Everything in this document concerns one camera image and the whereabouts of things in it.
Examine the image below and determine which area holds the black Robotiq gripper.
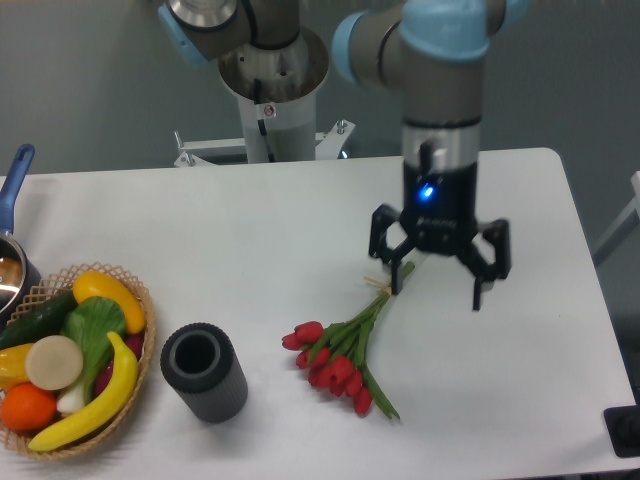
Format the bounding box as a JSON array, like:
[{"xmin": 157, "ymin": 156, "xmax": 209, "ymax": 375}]
[{"xmin": 368, "ymin": 158, "xmax": 513, "ymax": 312}]

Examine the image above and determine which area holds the red tulip bouquet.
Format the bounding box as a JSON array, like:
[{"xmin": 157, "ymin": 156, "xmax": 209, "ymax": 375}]
[{"xmin": 281, "ymin": 278, "xmax": 400, "ymax": 420}]

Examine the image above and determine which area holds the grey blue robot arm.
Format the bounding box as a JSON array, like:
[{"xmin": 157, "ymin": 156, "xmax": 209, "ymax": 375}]
[{"xmin": 158, "ymin": 1, "xmax": 528, "ymax": 294}]

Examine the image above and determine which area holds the black device at edge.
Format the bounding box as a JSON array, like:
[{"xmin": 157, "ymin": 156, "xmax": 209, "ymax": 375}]
[{"xmin": 603, "ymin": 405, "xmax": 639, "ymax": 458}]

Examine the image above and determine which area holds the dark grey ribbed vase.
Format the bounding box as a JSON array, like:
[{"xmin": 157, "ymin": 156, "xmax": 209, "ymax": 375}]
[{"xmin": 160, "ymin": 323, "xmax": 248, "ymax": 423}]

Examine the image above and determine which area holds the red purple radish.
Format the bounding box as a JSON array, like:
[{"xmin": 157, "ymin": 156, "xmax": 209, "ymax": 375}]
[{"xmin": 93, "ymin": 334, "xmax": 144, "ymax": 398}]

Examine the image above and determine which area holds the green bok choy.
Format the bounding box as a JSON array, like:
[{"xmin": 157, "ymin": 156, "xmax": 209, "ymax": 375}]
[{"xmin": 57, "ymin": 296, "xmax": 126, "ymax": 417}]

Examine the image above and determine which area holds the woven wicker basket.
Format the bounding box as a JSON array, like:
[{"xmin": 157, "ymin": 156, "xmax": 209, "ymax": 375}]
[{"xmin": 1, "ymin": 262, "xmax": 156, "ymax": 461}]

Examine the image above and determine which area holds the green cucumber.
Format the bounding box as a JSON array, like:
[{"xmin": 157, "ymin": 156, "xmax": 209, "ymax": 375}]
[{"xmin": 1, "ymin": 291, "xmax": 78, "ymax": 349}]

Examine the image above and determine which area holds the beige round slice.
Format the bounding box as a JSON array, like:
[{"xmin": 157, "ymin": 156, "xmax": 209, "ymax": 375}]
[{"xmin": 25, "ymin": 335, "xmax": 84, "ymax": 391}]

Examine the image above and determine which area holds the yellow banana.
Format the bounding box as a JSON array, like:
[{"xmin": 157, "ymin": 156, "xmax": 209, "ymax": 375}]
[{"xmin": 28, "ymin": 332, "xmax": 138, "ymax": 452}]

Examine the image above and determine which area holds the yellow bell pepper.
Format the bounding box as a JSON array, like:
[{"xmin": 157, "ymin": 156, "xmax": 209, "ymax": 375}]
[{"xmin": 0, "ymin": 343, "xmax": 33, "ymax": 391}]

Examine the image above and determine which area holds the orange fruit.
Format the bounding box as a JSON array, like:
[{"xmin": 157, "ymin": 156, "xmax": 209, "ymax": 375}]
[{"xmin": 1, "ymin": 383, "xmax": 57, "ymax": 431}]

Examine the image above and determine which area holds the white frame at right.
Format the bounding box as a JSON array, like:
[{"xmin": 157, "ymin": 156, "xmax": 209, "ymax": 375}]
[{"xmin": 592, "ymin": 171, "xmax": 639, "ymax": 268}]

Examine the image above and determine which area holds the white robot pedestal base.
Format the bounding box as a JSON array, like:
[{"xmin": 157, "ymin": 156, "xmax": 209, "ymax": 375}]
[{"xmin": 174, "ymin": 27, "xmax": 355, "ymax": 167}]

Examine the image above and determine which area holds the blue handled saucepan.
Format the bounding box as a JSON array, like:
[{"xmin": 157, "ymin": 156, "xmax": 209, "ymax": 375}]
[{"xmin": 1, "ymin": 144, "xmax": 41, "ymax": 329}]

